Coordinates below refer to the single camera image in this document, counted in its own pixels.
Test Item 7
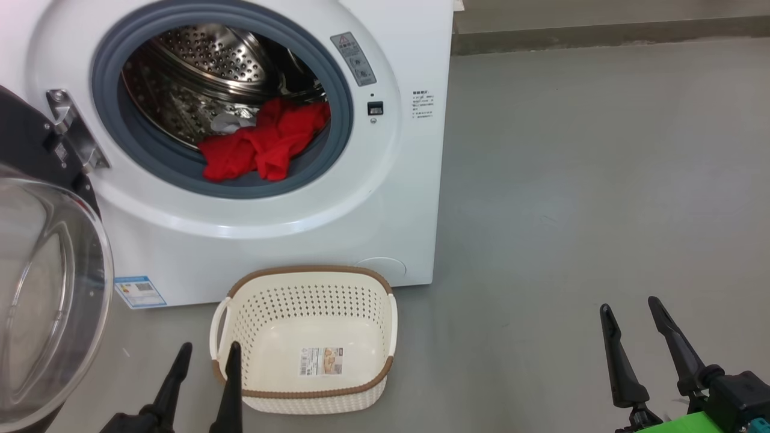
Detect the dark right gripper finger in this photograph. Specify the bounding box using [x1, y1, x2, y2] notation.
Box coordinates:
[599, 303, 651, 410]
[647, 295, 708, 398]

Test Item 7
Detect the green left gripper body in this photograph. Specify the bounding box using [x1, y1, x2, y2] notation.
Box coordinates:
[99, 411, 149, 433]

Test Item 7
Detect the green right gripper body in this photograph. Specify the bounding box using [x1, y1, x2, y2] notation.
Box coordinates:
[615, 403, 744, 433]

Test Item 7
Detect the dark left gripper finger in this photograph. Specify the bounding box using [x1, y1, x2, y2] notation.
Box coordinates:
[140, 342, 194, 433]
[209, 341, 244, 433]

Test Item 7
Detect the washing machine glass door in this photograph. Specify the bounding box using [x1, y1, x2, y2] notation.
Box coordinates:
[0, 84, 115, 433]

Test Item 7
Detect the red garment with white stripes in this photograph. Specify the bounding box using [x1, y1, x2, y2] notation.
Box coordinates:
[199, 98, 331, 183]

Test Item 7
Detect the printed label sticker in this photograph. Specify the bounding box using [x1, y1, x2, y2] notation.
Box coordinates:
[299, 347, 344, 377]

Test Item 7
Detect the cream basket with brown rim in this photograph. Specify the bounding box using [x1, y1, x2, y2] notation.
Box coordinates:
[209, 265, 398, 416]

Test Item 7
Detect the white front-load washing machine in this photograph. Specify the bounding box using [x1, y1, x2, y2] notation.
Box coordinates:
[0, 0, 455, 309]

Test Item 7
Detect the metal door hinge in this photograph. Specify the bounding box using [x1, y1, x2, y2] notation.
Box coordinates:
[47, 89, 111, 175]

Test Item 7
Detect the grey rubber door seal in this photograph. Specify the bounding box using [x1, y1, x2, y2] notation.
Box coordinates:
[90, 0, 354, 199]

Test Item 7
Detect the blue energy label sticker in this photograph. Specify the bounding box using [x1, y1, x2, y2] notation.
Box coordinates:
[114, 275, 168, 310]

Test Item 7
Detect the round white filter cover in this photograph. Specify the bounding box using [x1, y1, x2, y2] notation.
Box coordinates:
[354, 257, 407, 280]

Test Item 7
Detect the grey warning label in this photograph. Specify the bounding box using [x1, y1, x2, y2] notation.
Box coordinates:
[330, 32, 378, 87]

